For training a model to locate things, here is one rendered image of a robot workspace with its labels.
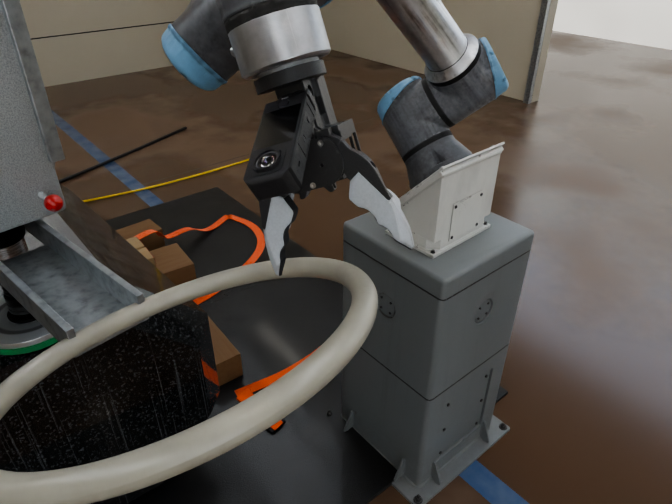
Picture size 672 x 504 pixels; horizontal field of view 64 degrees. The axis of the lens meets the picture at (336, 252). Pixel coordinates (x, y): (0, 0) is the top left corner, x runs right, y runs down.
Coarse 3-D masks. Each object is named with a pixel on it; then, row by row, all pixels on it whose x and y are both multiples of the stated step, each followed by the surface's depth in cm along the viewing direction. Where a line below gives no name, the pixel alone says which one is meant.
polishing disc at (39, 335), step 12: (0, 300) 121; (0, 312) 118; (0, 324) 114; (12, 324) 114; (24, 324) 114; (36, 324) 114; (0, 336) 111; (12, 336) 111; (24, 336) 111; (36, 336) 111; (48, 336) 112; (0, 348) 110; (12, 348) 110
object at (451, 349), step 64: (384, 256) 148; (448, 256) 142; (512, 256) 150; (384, 320) 158; (448, 320) 142; (512, 320) 169; (384, 384) 171; (448, 384) 159; (384, 448) 185; (448, 448) 182
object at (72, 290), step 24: (48, 240) 103; (0, 264) 91; (24, 264) 99; (48, 264) 99; (72, 264) 98; (96, 264) 90; (24, 288) 84; (48, 288) 92; (72, 288) 92; (96, 288) 92; (120, 288) 86; (48, 312) 79; (72, 312) 86; (96, 312) 86; (72, 336) 76
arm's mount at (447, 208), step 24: (456, 168) 131; (480, 168) 139; (408, 192) 139; (432, 192) 133; (456, 192) 136; (480, 192) 144; (408, 216) 143; (432, 216) 136; (456, 216) 141; (480, 216) 150; (432, 240) 140; (456, 240) 146
